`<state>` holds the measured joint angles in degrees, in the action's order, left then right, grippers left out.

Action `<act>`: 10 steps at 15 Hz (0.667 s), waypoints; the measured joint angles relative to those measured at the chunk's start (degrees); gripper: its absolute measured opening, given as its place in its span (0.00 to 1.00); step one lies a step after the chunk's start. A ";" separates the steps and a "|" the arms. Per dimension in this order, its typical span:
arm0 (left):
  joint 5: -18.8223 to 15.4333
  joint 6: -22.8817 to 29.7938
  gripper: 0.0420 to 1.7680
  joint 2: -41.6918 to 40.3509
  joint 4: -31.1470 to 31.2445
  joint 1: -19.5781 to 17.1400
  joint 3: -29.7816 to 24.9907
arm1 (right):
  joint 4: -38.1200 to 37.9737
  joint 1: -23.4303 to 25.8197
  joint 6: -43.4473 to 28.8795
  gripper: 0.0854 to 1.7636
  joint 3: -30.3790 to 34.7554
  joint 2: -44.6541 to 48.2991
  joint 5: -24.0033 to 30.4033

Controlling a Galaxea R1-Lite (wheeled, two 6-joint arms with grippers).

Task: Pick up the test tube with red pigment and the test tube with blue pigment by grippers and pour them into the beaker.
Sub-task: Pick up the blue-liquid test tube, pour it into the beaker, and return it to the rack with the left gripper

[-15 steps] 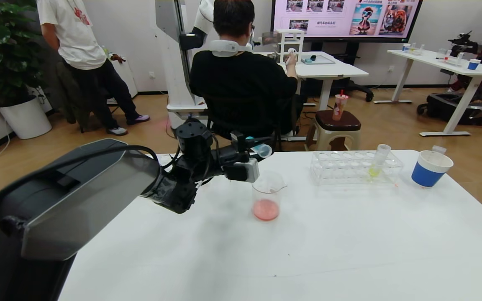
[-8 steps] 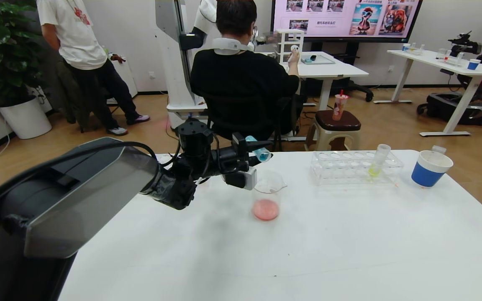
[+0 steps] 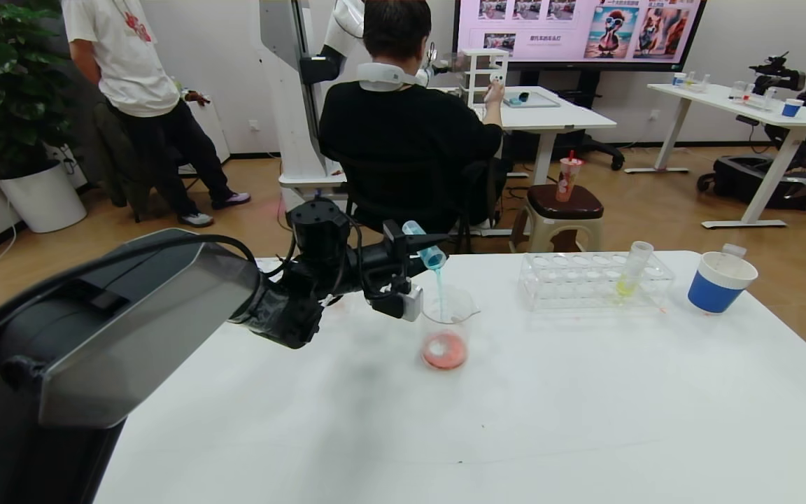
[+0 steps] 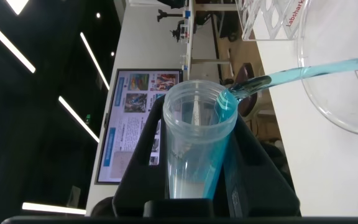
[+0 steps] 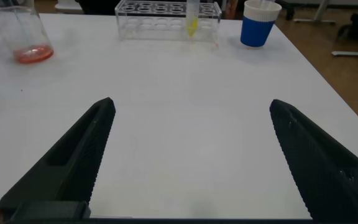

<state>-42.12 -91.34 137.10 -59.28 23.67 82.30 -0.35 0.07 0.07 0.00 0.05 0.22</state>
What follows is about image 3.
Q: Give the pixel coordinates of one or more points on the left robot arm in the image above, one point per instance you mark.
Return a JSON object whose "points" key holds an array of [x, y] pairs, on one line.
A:
{"points": [[130, 329]]}

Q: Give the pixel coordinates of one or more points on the black office chair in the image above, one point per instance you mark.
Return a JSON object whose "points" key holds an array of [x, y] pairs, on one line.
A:
{"points": [[403, 203]]}

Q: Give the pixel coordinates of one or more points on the long white desk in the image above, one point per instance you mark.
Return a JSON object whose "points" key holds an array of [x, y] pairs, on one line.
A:
{"points": [[725, 100]]}

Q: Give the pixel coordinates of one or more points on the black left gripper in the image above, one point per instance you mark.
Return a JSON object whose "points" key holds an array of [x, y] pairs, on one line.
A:
{"points": [[397, 244]]}

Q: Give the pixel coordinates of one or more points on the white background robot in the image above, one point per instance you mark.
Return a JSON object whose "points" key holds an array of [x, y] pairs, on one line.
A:
{"points": [[291, 105]]}

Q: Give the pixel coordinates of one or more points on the yellow pigment test tube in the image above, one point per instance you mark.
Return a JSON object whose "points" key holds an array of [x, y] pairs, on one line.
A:
{"points": [[627, 285]]}

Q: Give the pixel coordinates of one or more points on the beige stool with brown seat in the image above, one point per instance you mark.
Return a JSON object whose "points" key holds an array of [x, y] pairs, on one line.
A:
{"points": [[564, 203]]}

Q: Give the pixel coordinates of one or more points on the clear glass beaker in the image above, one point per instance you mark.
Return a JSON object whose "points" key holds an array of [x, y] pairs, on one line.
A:
{"points": [[446, 350]]}

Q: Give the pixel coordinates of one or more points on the standing person in white shirt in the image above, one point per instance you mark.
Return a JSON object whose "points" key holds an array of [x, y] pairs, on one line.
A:
{"points": [[126, 63]]}

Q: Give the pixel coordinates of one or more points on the dark green jacket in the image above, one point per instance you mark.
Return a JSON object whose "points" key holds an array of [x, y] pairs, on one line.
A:
{"points": [[112, 161]]}

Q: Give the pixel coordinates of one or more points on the blue pigment test tube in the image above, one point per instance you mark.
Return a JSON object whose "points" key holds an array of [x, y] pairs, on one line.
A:
{"points": [[432, 257]]}

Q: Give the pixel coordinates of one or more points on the white plant pot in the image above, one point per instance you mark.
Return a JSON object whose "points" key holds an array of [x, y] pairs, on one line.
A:
{"points": [[40, 199]]}

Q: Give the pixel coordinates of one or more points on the black screen stand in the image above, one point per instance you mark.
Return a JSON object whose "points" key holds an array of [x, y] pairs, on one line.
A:
{"points": [[585, 143]]}

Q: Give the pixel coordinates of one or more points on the white low cabinet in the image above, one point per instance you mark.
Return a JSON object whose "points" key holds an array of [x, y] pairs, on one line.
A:
{"points": [[210, 133]]}

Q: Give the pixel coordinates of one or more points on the large wall display screen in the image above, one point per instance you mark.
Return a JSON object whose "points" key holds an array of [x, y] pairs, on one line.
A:
{"points": [[585, 31]]}

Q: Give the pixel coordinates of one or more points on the clear acrylic test tube rack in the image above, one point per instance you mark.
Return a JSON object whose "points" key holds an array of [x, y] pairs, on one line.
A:
{"points": [[585, 283]]}

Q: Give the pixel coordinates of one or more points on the red pigment test tube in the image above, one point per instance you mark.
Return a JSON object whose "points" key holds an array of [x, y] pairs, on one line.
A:
{"points": [[734, 250]]}

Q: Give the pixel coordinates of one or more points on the white neck band device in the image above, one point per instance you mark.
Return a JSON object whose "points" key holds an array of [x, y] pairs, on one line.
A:
{"points": [[382, 77]]}

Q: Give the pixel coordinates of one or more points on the seated person in black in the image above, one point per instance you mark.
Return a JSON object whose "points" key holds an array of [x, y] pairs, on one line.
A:
{"points": [[403, 140]]}

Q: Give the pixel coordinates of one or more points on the pink drink cup with straw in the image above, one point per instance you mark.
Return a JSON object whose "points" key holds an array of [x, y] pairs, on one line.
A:
{"points": [[567, 180]]}

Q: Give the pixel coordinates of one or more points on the small blue paper cup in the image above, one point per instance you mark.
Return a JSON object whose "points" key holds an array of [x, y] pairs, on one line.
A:
{"points": [[791, 109]]}

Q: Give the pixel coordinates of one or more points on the black camera rig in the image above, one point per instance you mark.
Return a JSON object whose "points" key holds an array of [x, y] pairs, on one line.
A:
{"points": [[774, 73]]}

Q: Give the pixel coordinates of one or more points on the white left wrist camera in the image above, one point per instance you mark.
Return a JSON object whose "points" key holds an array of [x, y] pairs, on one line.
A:
{"points": [[406, 302]]}

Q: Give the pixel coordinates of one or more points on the green leafy plant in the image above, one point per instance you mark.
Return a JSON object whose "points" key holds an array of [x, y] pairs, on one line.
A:
{"points": [[4, 84]]}

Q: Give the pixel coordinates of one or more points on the blue and white paper cup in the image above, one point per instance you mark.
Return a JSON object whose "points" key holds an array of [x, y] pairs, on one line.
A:
{"points": [[714, 292]]}

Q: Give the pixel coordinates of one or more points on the white small drawer unit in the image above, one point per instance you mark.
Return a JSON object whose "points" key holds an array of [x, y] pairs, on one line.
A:
{"points": [[480, 70]]}

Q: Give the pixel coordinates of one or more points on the grey tray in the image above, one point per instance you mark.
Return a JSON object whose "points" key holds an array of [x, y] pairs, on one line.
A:
{"points": [[539, 101]]}

